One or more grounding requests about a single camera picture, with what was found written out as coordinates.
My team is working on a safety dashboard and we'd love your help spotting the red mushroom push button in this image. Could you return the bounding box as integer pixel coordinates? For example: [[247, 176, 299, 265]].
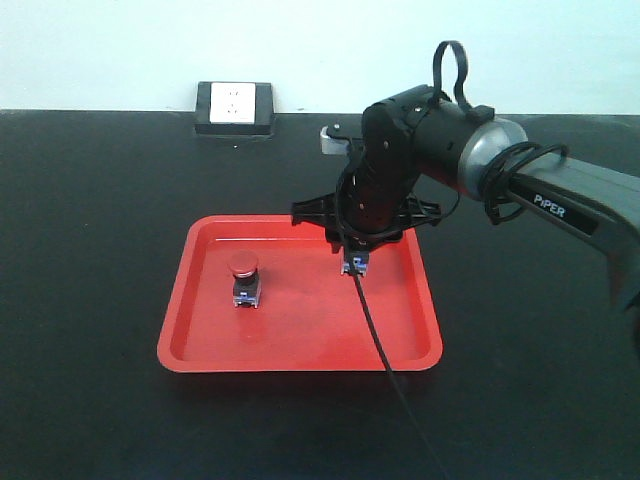
[[227, 250, 261, 308]]

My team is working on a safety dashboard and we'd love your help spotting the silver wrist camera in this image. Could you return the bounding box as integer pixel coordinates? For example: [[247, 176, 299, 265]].
[[319, 124, 352, 156]]

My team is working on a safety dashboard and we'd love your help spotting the yellow mushroom push button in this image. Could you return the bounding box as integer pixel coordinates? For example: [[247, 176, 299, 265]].
[[341, 251, 370, 276]]

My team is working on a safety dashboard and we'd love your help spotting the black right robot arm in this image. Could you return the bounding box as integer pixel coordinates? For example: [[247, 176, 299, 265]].
[[336, 85, 639, 311]]

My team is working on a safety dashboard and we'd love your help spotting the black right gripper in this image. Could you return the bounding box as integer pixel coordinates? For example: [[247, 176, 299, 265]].
[[291, 97, 441, 250]]

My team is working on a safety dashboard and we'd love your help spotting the red plastic tray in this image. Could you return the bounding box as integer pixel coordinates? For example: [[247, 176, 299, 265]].
[[157, 215, 443, 373]]

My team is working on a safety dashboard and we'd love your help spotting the white socket in black box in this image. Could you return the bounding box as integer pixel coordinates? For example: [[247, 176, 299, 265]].
[[194, 81, 274, 137]]

